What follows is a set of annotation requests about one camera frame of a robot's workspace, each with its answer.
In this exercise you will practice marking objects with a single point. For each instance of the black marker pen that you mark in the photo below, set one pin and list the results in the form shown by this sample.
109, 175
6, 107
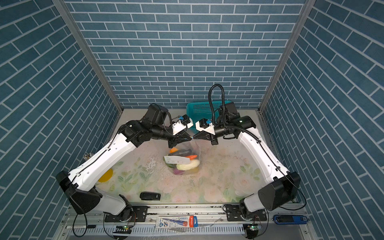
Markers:
81, 227

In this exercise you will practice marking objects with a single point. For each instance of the blue black tool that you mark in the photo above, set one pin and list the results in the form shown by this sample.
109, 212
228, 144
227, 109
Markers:
290, 219

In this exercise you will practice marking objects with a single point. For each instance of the black toy eggplant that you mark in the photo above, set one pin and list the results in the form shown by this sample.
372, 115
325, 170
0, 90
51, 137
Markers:
182, 153

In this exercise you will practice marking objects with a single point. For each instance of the black rectangular device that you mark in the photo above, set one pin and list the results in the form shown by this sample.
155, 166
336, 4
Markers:
150, 196

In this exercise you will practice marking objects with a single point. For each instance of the white toy garlic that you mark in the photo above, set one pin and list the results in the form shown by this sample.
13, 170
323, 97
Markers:
191, 165

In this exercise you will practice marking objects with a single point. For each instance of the toothbrush blister package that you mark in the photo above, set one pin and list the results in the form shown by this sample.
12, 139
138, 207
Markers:
175, 222

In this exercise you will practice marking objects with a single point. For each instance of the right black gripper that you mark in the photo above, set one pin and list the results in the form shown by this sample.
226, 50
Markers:
204, 135

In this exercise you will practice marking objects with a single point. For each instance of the purple toy onion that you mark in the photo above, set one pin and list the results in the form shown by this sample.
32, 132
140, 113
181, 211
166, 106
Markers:
178, 172

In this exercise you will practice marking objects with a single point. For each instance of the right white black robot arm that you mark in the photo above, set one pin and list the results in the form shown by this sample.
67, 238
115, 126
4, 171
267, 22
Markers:
281, 185

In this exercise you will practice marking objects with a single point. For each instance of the aluminium mounting rail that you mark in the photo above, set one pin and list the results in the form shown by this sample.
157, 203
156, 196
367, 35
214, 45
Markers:
216, 221

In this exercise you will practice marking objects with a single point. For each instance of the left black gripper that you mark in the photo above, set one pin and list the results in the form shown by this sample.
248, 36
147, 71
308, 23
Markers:
176, 139

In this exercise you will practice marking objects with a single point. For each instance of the yellow pen cup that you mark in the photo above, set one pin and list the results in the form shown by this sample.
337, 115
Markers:
106, 176

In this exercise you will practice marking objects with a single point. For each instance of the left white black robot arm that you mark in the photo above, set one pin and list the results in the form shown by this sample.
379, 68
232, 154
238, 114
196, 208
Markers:
79, 185

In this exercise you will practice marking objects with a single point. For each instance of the clear zip top bag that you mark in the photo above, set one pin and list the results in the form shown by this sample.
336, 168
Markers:
172, 161

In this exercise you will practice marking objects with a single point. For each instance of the orange toy carrot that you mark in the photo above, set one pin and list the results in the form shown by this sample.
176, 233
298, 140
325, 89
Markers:
192, 157

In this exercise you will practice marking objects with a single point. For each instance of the teal plastic basket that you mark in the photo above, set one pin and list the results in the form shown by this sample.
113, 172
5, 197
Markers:
201, 110

